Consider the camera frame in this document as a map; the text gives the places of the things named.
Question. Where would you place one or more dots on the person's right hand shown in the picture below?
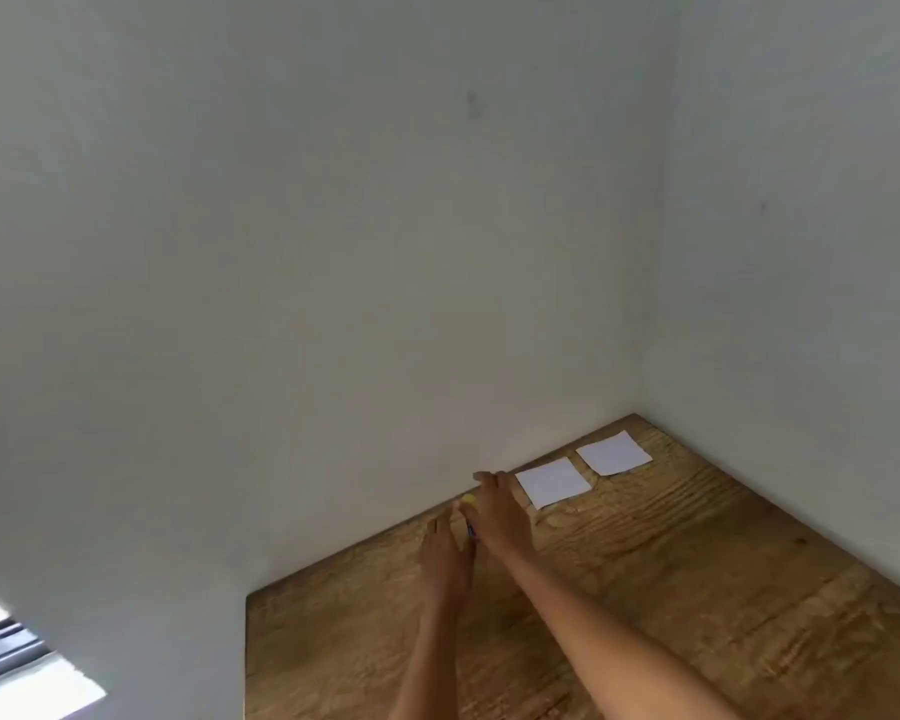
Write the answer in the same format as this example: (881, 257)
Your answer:
(504, 521)

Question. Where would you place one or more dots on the person's left hand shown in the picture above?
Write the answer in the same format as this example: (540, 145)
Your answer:
(444, 562)

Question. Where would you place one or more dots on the person's right fingers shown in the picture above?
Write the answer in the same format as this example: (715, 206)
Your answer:
(493, 483)

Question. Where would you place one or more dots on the person's left fingers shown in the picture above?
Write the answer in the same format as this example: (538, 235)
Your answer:
(441, 526)

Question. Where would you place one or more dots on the yellow and blue glue stick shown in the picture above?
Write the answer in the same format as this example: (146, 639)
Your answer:
(470, 520)

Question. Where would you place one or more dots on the person's left forearm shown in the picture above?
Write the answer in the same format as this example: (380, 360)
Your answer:
(431, 659)

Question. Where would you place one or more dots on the person's right forearm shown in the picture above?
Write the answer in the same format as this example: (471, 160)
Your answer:
(607, 644)

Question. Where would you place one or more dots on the white square paper sheet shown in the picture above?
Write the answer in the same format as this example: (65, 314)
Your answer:
(613, 453)
(553, 482)

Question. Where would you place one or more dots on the window with dark frame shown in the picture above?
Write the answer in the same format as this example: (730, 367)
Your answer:
(22, 667)

